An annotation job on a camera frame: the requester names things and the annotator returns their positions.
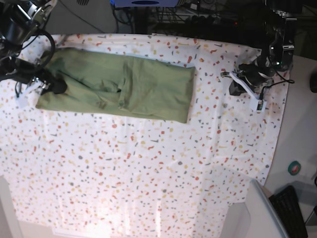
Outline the green t-shirt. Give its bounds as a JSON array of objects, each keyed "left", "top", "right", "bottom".
[{"left": 36, "top": 48, "right": 195, "bottom": 123}]

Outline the blue box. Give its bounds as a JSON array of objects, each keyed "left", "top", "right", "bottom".
[{"left": 110, "top": 0, "right": 187, "bottom": 7}]

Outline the green tape roll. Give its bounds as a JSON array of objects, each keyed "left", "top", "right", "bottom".
[{"left": 288, "top": 161, "right": 301, "bottom": 176}]

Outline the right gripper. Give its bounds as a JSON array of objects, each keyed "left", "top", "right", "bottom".
[{"left": 4, "top": 60, "right": 67, "bottom": 94}]

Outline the grey plastic bin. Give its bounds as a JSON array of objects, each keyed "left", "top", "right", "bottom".
[{"left": 220, "top": 180, "right": 289, "bottom": 238}]

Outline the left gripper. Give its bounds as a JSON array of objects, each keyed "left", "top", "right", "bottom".
[{"left": 229, "top": 63, "right": 274, "bottom": 96}]

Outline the black keyboard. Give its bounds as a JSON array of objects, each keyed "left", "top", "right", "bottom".
[{"left": 269, "top": 185, "right": 308, "bottom": 238}]

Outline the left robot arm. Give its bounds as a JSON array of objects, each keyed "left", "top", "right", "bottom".
[{"left": 227, "top": 0, "right": 303, "bottom": 100}]

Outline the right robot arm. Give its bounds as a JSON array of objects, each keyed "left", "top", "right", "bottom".
[{"left": 0, "top": 0, "right": 67, "bottom": 97}]

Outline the terrazzo patterned tablecloth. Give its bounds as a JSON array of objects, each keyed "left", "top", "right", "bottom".
[{"left": 0, "top": 34, "right": 288, "bottom": 238}]

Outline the black object at right edge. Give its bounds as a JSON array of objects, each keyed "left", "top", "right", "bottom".
[{"left": 310, "top": 72, "right": 317, "bottom": 93}]

